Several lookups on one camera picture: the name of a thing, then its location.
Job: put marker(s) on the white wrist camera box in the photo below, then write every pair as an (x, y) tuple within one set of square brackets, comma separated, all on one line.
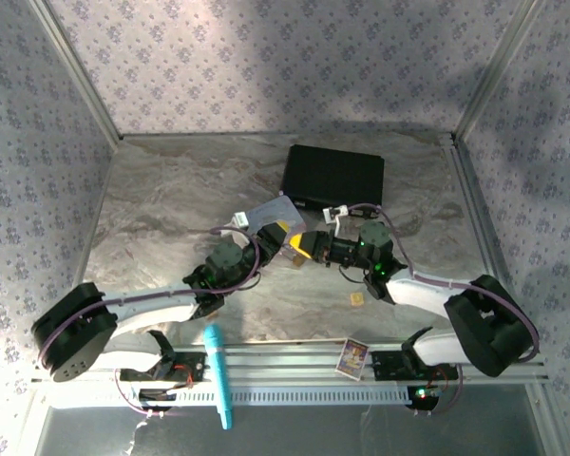
[(240, 219), (336, 213)]

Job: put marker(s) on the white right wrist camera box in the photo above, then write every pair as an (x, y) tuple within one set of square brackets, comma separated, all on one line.
[(336, 213)]

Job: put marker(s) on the aluminium corner post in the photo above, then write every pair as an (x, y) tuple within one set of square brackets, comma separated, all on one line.
[(81, 76), (494, 71)]

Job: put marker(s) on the black left controller board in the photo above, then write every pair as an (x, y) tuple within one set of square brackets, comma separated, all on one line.
[(154, 395)]

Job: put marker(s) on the small illustrated card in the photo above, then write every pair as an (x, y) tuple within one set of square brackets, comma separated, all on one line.
[(354, 358)]

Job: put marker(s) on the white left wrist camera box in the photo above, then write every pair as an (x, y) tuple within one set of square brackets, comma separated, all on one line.
[(240, 219)]

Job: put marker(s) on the black hard case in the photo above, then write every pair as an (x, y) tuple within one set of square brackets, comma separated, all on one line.
[(335, 176)]

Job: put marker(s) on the black controller board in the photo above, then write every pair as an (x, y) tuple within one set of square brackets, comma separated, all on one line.
[(423, 396), (154, 395)]

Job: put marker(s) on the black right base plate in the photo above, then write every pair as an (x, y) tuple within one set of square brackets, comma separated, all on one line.
[(387, 366)]

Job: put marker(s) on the aluminium rail frame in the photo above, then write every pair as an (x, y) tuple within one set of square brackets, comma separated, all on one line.
[(290, 363)]

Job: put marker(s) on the pastel cartoon tin box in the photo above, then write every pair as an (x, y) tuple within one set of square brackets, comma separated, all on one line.
[(271, 211)]

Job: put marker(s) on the black right controller board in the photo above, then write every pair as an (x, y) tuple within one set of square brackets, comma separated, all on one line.
[(423, 396)]

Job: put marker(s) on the aluminium table side rail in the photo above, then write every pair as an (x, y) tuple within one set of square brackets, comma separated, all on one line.
[(470, 199)]

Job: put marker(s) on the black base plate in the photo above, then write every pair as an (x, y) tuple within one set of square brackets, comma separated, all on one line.
[(192, 368), (387, 366)]

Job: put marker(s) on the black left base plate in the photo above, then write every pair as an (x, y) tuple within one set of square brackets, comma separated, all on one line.
[(192, 368)]

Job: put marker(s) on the turquoise marker pen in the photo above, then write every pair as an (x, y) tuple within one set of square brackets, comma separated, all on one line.
[(217, 361)]

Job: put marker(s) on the small gold block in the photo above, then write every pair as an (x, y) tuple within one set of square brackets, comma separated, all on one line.
[(357, 299)]

